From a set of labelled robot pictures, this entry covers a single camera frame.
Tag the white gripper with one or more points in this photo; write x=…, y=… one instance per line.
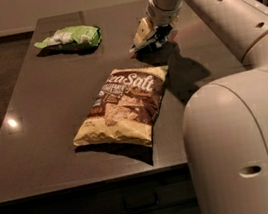
x=162, y=17

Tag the blue chip bag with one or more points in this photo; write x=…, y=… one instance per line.
x=155, y=42

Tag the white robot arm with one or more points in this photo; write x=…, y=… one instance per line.
x=226, y=122

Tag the green chip bag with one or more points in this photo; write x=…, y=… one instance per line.
x=72, y=39

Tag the sea salt chip bag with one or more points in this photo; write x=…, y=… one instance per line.
x=126, y=108

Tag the dark cabinet drawers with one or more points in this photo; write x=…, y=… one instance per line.
x=96, y=212

